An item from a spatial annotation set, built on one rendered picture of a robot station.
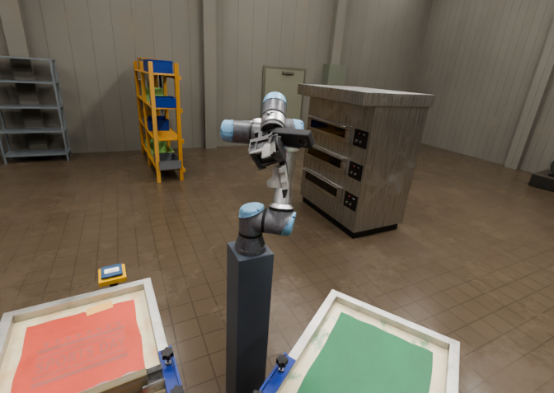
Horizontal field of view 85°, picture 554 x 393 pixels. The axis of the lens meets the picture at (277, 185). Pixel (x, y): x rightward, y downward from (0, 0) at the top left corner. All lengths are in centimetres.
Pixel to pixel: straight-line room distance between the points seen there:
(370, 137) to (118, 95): 597
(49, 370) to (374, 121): 338
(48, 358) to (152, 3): 739
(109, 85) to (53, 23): 141
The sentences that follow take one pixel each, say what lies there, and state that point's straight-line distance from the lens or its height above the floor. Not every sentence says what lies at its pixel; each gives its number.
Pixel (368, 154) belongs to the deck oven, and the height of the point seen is 118.
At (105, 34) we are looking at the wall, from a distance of 805.
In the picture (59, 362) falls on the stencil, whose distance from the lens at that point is 154.
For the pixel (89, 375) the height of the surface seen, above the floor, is 96.
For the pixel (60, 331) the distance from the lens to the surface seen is 167.
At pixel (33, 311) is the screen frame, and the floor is 99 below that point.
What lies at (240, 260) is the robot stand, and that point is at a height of 120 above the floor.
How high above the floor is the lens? 202
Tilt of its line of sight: 20 degrees down
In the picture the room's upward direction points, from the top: 4 degrees clockwise
